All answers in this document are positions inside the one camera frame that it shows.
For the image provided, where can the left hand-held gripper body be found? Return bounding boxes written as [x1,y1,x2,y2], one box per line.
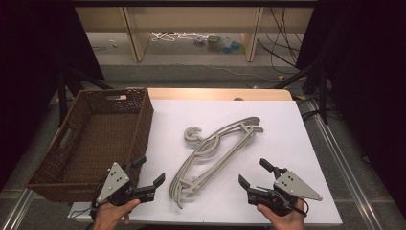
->
[91,161,156,207]

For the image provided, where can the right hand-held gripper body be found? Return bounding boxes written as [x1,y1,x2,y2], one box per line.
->
[246,170,324,216]

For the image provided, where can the grey plastic clothes hanger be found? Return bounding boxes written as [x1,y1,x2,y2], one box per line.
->
[173,125,265,205]
[169,116,261,209]

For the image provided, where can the brown wicker basket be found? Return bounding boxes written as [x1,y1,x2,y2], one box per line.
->
[25,87,155,203]

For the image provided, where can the person's left hand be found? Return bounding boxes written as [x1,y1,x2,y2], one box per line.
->
[91,198,142,230]

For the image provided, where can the person's right hand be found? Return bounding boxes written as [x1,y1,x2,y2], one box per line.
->
[256,197,306,230]

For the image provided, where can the white table sheet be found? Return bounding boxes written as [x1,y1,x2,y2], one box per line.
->
[67,99,343,227]

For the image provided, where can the black metal stand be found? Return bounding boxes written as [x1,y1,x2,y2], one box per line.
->
[273,58,330,125]
[56,66,113,127]

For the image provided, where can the light wooden shelf unit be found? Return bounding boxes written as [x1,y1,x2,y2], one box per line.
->
[75,6,315,63]

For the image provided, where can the blue plastic toy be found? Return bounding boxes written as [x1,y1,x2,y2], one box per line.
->
[222,40,243,55]

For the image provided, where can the black curtain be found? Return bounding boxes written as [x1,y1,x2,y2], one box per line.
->
[0,0,104,193]
[295,0,406,212]

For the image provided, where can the green toy box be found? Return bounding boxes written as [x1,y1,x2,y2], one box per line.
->
[206,34,223,53]

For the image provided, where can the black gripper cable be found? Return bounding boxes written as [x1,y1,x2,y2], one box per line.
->
[286,196,310,219]

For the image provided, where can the thin gripper cable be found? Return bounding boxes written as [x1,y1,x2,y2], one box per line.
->
[69,205,97,219]

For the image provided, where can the metal floor rail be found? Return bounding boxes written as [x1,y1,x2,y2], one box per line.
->
[0,188,36,230]
[305,98,386,230]

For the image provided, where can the thin white floor cable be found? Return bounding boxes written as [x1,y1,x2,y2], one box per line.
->
[204,64,283,81]

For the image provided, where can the black floor cables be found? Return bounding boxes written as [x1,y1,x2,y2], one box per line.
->
[257,6,305,75]

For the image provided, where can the white cord bundle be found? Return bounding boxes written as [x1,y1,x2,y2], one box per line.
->
[150,31,196,43]

